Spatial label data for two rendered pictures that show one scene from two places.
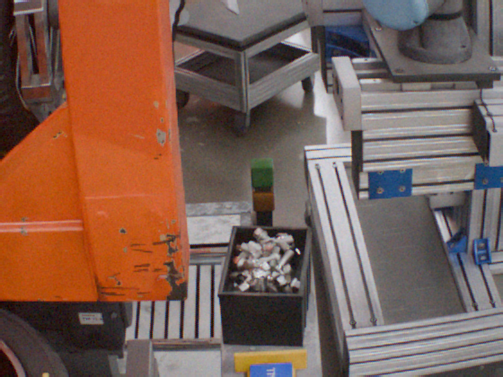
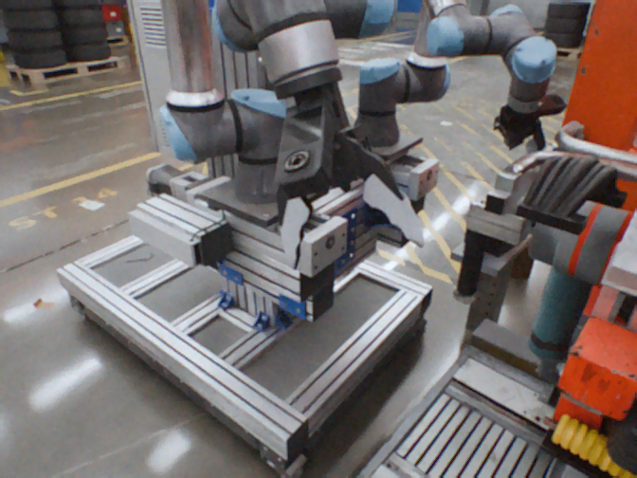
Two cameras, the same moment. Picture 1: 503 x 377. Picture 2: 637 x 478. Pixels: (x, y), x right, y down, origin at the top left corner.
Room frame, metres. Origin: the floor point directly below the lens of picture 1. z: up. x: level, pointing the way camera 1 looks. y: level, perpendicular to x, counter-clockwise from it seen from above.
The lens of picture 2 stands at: (2.92, 0.40, 1.27)
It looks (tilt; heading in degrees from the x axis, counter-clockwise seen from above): 31 degrees down; 221
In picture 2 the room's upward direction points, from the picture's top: straight up
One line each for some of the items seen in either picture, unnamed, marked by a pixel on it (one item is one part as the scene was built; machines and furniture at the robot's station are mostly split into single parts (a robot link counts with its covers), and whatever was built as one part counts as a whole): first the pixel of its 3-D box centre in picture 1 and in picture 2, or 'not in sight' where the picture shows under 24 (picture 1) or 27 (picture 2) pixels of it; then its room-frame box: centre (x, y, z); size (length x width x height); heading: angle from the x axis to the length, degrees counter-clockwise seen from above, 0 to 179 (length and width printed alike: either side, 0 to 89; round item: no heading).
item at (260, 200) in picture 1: (263, 197); not in sight; (1.62, -0.02, 0.59); 0.04 x 0.04 x 0.04; 89
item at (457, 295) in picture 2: not in sight; (471, 262); (2.23, 0.17, 0.83); 0.04 x 0.04 x 0.16
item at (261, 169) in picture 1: (261, 172); not in sight; (1.62, -0.02, 0.64); 0.04 x 0.04 x 0.04; 89
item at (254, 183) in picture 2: not in sight; (263, 170); (2.25, -0.34, 0.87); 0.15 x 0.15 x 0.10
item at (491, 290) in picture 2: not in sight; (490, 285); (1.39, -0.02, 0.21); 0.10 x 0.10 x 0.42; 89
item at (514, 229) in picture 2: not in sight; (500, 217); (2.23, 0.20, 0.93); 0.09 x 0.05 x 0.05; 89
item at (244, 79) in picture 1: (242, 54); not in sight; (3.13, 0.00, 0.17); 0.43 x 0.36 x 0.34; 137
